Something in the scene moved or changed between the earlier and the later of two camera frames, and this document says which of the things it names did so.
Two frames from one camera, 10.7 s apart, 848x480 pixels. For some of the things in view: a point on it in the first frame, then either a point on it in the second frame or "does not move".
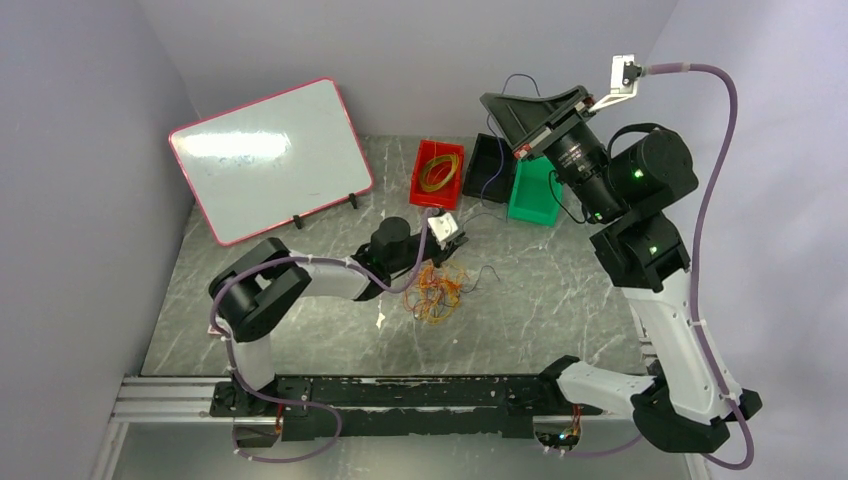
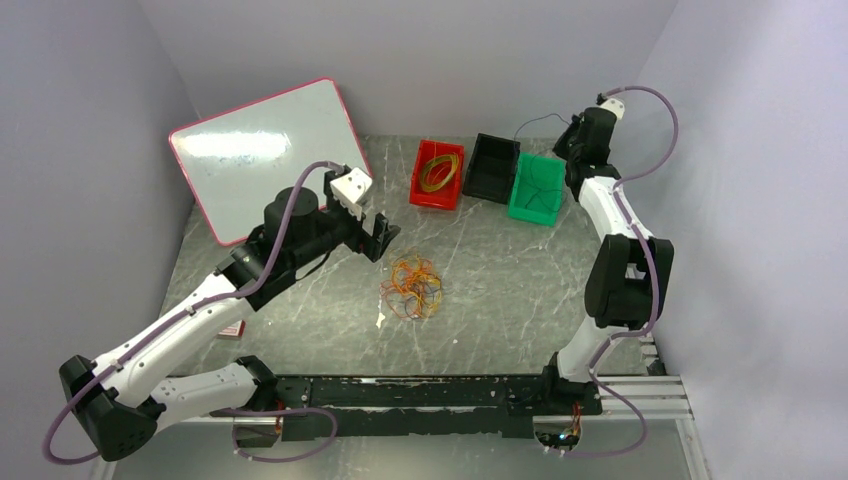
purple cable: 500,171 → 533,159
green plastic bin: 532,198 does not move
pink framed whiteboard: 270,162 does not move
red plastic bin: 437,175 does not move
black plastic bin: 491,169 does not move
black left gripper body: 436,254 → 349,227
